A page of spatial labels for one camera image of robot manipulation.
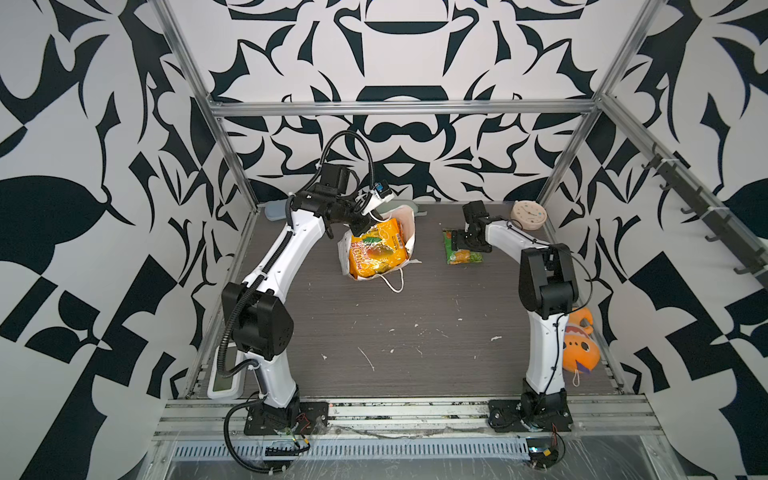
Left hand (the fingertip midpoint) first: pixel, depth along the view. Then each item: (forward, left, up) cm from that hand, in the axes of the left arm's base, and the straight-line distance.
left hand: (379, 208), depth 81 cm
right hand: (+7, -31, -23) cm, 39 cm away
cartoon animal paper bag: (+1, -7, -4) cm, 8 cm away
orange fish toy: (-32, -50, -18) cm, 62 cm away
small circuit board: (-53, -37, -28) cm, 70 cm away
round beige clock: (+19, -56, -26) cm, 65 cm away
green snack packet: (+1, -26, -25) cm, 36 cm away
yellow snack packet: (-6, 0, -10) cm, 12 cm away
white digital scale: (-38, +40, -23) cm, 60 cm away
